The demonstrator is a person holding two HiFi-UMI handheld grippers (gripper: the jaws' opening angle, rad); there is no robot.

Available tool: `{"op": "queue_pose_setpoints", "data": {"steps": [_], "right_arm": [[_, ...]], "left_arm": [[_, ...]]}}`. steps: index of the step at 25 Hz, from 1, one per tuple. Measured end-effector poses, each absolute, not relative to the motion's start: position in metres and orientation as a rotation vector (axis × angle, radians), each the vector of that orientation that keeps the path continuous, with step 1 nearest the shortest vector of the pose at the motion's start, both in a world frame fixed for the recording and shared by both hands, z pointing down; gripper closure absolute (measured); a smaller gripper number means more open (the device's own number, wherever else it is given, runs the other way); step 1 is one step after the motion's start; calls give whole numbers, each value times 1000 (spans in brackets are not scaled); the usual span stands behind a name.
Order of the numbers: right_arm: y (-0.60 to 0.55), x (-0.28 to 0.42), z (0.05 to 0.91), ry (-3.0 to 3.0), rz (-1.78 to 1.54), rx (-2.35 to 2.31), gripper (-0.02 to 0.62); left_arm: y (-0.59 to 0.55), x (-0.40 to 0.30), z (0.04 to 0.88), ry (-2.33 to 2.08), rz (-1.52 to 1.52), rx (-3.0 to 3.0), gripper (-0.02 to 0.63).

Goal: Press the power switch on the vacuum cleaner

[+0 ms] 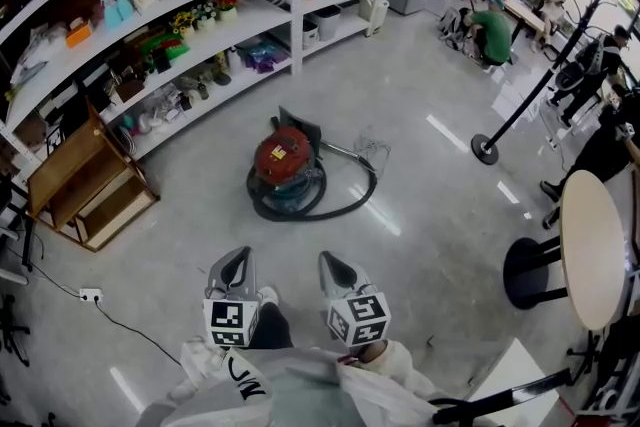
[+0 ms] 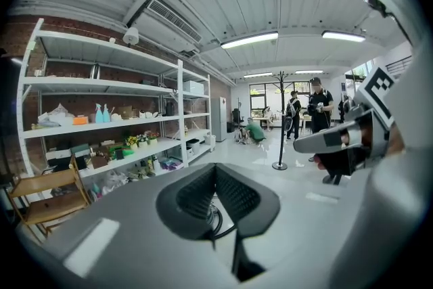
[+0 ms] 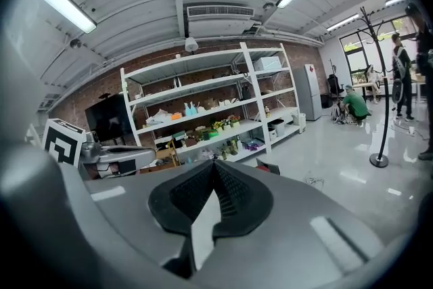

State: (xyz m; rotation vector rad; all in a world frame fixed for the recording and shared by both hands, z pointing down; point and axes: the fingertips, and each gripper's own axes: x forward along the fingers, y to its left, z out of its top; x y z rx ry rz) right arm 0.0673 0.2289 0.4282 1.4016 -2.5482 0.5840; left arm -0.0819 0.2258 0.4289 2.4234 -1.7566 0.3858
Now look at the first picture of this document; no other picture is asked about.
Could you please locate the person's left forearm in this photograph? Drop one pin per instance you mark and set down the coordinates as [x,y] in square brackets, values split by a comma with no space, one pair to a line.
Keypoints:
[202,360]

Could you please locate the black coat stand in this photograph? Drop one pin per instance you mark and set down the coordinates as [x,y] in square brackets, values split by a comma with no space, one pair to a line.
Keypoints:
[537,85]

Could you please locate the white bin with dark lid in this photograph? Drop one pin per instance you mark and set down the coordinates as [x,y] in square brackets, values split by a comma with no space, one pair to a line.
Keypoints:
[327,22]

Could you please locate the teal spray bottle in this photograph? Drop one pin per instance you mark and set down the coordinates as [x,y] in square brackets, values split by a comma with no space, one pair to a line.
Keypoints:
[109,12]
[125,5]

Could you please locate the purple bag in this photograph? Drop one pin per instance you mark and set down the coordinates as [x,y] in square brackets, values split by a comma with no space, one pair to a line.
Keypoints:
[265,57]

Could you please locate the wooden stepped shelf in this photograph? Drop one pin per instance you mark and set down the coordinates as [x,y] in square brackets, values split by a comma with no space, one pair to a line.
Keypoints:
[90,185]

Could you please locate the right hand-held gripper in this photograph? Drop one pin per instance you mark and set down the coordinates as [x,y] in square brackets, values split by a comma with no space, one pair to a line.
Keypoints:
[359,320]

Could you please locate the green plastic toy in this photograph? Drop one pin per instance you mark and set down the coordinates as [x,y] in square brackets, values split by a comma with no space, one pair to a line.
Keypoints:
[167,49]

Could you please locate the red and teal vacuum cleaner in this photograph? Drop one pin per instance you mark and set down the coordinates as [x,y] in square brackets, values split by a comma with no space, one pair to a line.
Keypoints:
[282,157]

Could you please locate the orange box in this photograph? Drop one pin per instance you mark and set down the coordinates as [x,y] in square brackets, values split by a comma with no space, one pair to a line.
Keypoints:
[79,35]

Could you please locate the yellow flower pot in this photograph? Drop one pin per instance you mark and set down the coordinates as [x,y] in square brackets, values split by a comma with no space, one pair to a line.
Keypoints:
[184,26]

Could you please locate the white bucket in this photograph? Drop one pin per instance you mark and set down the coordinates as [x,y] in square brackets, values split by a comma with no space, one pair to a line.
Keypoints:
[310,36]

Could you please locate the red flower pot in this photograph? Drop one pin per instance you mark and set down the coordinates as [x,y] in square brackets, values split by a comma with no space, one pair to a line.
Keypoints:
[228,7]

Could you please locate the person's black trouser leg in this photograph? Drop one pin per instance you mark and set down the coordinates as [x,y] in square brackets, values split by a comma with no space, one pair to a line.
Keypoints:
[272,327]

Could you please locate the black chair base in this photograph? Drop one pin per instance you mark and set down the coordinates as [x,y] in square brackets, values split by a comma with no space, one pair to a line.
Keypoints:
[12,330]

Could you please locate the person's white shoe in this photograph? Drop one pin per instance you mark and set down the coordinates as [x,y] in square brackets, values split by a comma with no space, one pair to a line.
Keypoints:
[269,296]

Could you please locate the long white shelf unit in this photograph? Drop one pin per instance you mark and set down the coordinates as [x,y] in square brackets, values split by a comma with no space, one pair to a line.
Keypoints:
[150,40]

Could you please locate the person's right forearm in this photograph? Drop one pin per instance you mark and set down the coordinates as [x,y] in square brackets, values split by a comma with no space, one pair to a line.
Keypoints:
[385,360]

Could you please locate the white power strip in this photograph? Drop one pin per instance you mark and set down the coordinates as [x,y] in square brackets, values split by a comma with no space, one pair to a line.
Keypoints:
[91,295]

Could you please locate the person's white jacket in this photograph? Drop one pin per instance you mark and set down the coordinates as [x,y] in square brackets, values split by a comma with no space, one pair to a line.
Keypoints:
[300,390]

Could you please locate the round beige table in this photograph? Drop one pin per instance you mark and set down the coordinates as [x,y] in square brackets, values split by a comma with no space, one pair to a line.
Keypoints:
[592,250]

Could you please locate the white storage box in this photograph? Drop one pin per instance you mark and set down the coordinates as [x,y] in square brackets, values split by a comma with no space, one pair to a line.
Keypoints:
[374,9]

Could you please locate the white square table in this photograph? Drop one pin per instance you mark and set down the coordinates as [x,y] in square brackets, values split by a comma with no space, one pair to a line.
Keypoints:
[520,365]

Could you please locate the white flower pot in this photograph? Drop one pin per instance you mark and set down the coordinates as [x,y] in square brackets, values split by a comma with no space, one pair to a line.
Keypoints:
[206,19]

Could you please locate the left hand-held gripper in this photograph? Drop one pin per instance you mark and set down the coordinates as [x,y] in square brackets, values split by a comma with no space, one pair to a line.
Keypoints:
[230,321]

